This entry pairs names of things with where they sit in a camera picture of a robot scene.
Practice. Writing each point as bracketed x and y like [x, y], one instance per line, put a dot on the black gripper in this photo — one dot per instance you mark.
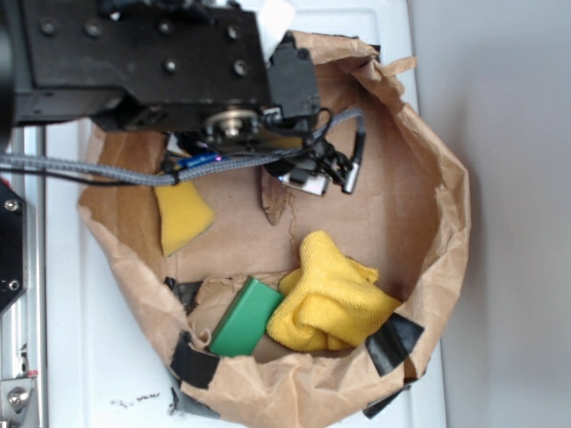
[300, 158]

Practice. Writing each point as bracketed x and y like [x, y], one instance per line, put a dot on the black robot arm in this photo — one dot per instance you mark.
[206, 74]

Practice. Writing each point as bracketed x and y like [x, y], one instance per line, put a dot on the blue rectangular block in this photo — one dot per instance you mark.
[178, 156]

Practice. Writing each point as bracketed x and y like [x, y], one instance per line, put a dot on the yellow sponge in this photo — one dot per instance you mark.
[184, 215]

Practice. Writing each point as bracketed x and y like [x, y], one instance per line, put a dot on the yellow microfiber cloth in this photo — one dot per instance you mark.
[331, 302]

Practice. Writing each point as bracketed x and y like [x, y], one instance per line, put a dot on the brown paper bag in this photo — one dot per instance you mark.
[409, 217]

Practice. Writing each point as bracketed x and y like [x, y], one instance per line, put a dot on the green rectangular block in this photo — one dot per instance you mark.
[245, 321]

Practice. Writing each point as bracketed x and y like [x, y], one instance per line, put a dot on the white plastic tray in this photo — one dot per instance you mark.
[101, 370]

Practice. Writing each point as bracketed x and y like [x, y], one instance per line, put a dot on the black mounting bracket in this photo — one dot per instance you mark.
[13, 253]

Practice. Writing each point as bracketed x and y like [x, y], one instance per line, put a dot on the metal frame rail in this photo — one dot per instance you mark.
[23, 332]

